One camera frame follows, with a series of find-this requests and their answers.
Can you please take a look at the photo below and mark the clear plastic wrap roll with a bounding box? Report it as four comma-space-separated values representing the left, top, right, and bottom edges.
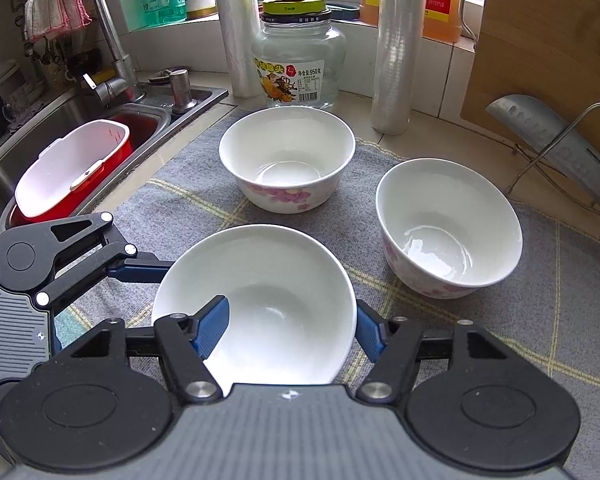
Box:
212, 0, 261, 100
370, 0, 427, 136

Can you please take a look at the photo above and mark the bamboo cutting board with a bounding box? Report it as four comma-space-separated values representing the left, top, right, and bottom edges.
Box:
460, 0, 600, 161

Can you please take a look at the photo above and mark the dark wire rack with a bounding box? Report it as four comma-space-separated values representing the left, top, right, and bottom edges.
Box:
0, 57, 46, 133

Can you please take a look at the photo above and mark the steel kitchen faucet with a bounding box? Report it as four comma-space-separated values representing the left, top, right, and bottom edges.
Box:
65, 0, 146, 106

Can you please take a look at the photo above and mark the pink dish cloth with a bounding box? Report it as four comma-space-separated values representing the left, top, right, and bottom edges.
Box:
24, 0, 93, 43

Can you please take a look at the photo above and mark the teal dish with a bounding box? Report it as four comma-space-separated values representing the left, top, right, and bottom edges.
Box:
325, 2, 362, 23

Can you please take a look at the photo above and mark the red white plastic bucket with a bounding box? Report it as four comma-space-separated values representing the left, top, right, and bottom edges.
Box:
10, 119, 133, 226

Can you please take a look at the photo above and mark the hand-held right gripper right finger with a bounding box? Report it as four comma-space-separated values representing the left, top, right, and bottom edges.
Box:
355, 300, 511, 403

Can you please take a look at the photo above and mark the white pink floral bowl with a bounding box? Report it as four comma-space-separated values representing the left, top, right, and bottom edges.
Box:
375, 158, 524, 299
218, 108, 357, 214

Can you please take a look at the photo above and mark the stainless steel sink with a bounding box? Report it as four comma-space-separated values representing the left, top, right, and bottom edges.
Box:
0, 82, 229, 261

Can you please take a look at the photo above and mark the grey checked cloth mat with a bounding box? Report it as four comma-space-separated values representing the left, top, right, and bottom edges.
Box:
55, 107, 600, 480

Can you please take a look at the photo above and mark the metal sink plug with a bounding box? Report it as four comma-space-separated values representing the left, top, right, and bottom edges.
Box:
147, 67, 181, 85

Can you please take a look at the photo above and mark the black-handled kitchen knife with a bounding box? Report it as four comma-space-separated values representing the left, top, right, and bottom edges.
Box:
485, 94, 600, 216

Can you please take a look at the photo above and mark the plain white bowl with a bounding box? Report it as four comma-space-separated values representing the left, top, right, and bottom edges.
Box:
151, 224, 358, 393

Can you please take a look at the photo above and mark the large clear glass jar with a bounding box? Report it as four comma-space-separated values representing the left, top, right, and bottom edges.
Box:
251, 0, 348, 111

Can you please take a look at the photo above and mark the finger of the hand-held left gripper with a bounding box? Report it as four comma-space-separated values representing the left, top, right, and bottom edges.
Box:
35, 212, 176, 311

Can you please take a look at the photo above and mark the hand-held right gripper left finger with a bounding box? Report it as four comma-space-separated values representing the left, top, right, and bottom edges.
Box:
72, 295, 231, 403

